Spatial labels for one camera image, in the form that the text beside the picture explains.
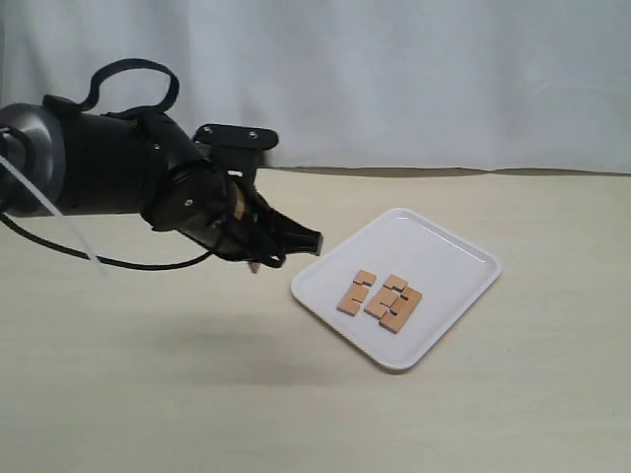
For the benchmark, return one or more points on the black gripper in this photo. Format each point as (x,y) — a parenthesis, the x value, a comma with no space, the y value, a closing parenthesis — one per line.
(226,215)

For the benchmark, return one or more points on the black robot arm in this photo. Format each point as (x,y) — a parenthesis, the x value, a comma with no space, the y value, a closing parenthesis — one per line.
(92,164)

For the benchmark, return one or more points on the white rectangular plastic tray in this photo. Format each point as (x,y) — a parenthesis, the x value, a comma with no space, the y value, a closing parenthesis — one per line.
(450,272)

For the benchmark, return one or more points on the white fabric backdrop curtain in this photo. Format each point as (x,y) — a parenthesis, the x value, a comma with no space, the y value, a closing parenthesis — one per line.
(359,84)

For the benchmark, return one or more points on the white zip tie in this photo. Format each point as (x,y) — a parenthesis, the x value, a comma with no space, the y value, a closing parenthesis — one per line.
(55,212)

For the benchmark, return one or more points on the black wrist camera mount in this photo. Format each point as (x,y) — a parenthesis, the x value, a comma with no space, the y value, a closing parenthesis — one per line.
(236,149)

